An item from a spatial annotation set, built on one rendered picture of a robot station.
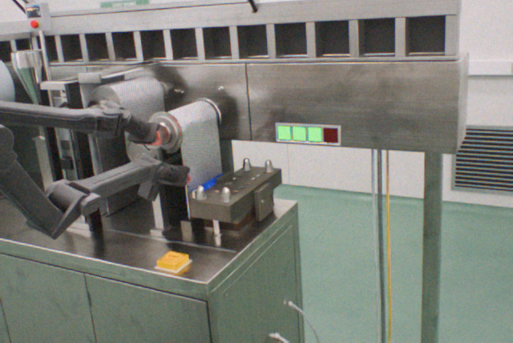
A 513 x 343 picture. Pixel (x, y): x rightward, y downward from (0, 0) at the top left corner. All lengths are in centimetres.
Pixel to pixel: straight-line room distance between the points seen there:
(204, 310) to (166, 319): 17
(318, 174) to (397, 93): 287
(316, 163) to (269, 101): 266
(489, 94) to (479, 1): 65
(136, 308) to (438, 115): 115
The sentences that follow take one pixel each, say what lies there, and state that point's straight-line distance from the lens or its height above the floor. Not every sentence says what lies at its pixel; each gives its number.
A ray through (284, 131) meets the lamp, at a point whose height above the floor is 119.
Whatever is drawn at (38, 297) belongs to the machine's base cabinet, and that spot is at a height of 67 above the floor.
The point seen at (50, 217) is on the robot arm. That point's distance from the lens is 125.
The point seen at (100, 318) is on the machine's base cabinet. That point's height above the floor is 65.
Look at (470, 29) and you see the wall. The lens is 407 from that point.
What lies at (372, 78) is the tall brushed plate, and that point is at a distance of 179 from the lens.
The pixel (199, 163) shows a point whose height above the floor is 112.
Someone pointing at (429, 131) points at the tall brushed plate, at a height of 122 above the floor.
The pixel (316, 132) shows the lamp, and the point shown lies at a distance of 189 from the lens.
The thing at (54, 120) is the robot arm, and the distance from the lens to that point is 158.
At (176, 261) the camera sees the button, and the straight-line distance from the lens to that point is 163.
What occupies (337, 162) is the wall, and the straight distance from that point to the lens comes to 449.
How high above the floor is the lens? 166
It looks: 16 degrees down
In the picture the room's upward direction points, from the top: 4 degrees counter-clockwise
